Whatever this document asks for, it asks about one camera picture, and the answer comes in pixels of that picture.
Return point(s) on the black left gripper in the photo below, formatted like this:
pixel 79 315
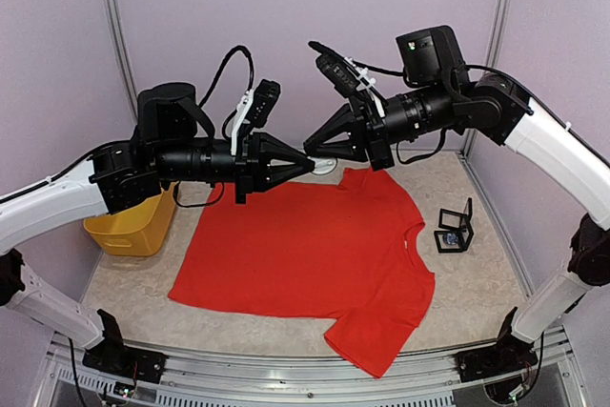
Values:
pixel 253 156

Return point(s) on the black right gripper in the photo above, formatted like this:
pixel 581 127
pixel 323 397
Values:
pixel 377 142

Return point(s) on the white round brooch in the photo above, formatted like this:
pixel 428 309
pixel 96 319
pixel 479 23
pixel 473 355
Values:
pixel 323 166

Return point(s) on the red t-shirt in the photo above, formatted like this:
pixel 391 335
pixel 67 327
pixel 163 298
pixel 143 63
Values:
pixel 346 252

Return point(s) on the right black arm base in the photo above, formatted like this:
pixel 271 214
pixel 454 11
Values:
pixel 507 354

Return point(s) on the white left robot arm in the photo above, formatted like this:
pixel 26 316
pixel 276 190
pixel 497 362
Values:
pixel 173 141

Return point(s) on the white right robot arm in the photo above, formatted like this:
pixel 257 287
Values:
pixel 441 97

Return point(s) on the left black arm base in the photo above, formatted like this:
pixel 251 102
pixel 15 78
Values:
pixel 113 356

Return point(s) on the blue brooch in front box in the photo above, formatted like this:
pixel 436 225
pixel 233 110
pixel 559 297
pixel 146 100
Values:
pixel 451 239

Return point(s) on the rear black display box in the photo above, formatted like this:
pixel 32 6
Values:
pixel 454 220

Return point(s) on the black display box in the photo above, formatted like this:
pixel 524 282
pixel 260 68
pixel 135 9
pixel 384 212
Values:
pixel 454 220
pixel 465 236

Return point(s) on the yellow plastic basket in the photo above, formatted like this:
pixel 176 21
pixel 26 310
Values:
pixel 139 231

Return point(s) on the front black display box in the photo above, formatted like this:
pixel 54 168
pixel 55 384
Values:
pixel 465 236

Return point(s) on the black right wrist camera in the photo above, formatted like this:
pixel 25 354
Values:
pixel 347 77

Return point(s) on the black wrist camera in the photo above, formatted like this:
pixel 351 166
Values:
pixel 347 77
pixel 253 110

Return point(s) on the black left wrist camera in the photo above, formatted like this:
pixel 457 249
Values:
pixel 253 110

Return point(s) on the right aluminium frame post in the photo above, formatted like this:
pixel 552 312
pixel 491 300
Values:
pixel 498 29

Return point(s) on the aluminium frame post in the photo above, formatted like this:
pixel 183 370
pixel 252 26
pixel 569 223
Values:
pixel 120 49
pixel 498 29

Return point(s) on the aluminium front rail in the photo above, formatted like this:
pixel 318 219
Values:
pixel 199 378

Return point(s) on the left aluminium frame post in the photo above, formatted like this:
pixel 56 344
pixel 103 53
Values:
pixel 120 49

